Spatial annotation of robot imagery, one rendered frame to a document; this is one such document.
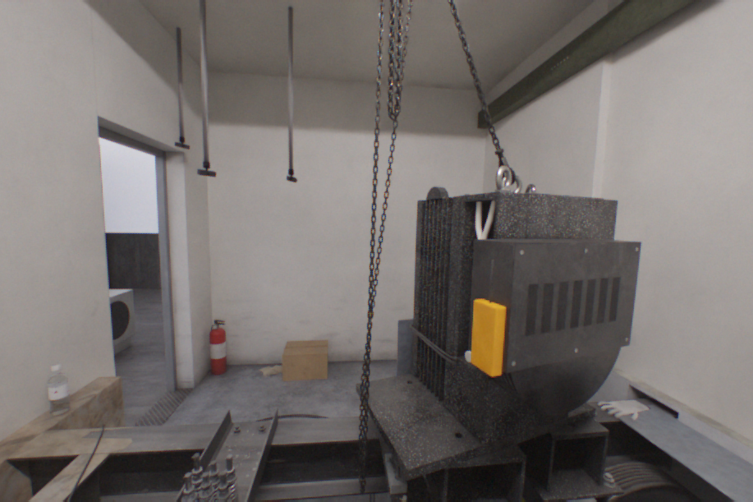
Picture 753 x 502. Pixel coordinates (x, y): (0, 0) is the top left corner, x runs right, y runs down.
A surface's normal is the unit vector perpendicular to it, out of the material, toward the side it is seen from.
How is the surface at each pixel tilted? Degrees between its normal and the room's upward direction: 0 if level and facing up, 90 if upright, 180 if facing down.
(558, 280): 90
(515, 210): 90
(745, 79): 90
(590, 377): 90
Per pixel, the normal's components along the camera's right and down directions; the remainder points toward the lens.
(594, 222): 0.37, 0.11
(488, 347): -0.93, 0.02
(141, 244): 0.11, 0.11
